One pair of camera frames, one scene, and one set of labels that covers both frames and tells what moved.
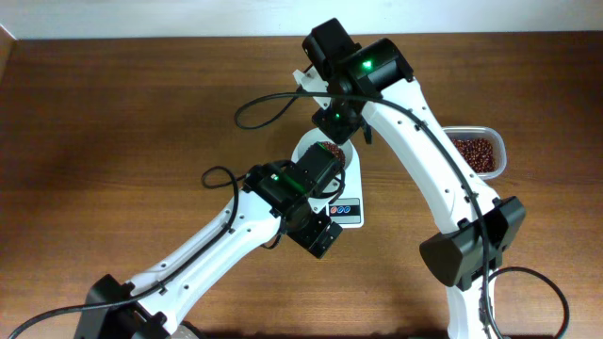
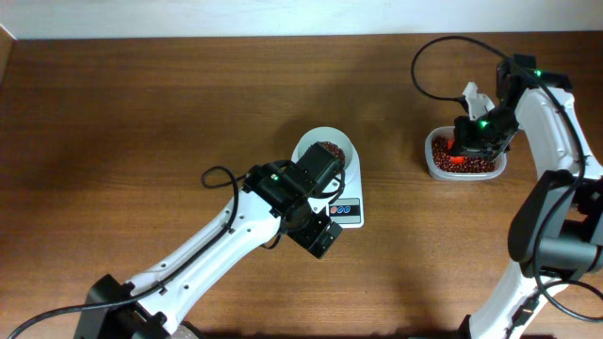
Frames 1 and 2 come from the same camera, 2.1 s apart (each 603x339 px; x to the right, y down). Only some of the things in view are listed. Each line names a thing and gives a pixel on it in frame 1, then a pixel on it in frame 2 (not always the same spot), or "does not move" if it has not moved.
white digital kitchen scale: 347,212 does not move
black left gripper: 316,233 does not move
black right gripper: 336,125 → 478,148
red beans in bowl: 336,152 does not move
